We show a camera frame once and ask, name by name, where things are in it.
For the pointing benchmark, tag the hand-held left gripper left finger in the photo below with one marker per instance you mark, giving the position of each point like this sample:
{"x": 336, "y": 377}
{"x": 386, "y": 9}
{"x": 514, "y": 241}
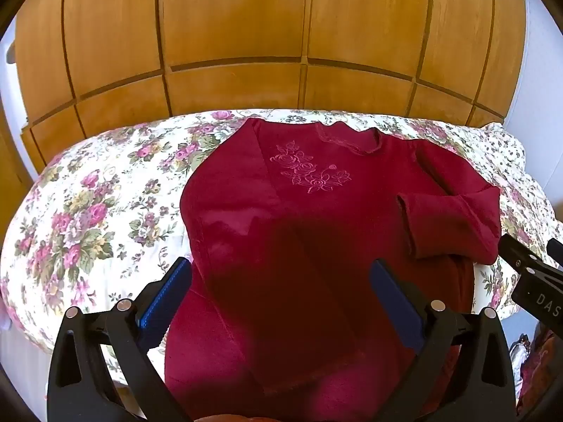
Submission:
{"x": 169, "y": 290}

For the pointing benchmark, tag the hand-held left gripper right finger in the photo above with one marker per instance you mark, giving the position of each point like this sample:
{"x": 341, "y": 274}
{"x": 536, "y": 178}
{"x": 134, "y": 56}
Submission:
{"x": 393, "y": 299}

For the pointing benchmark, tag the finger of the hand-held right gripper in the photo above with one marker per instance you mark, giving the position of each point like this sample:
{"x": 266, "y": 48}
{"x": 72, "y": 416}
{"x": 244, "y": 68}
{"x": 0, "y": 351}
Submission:
{"x": 557, "y": 252}
{"x": 514, "y": 251}

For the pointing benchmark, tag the dark red embroidered sweater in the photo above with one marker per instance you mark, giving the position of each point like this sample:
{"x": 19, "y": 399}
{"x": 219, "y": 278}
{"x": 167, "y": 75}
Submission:
{"x": 308, "y": 211}

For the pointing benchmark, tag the small-print floral sheet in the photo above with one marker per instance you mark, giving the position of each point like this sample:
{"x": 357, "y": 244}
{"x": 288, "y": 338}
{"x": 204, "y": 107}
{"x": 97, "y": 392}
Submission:
{"x": 506, "y": 145}

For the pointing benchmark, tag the floral quilted bedspread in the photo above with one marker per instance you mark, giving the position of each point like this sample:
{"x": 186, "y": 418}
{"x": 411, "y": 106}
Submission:
{"x": 88, "y": 211}

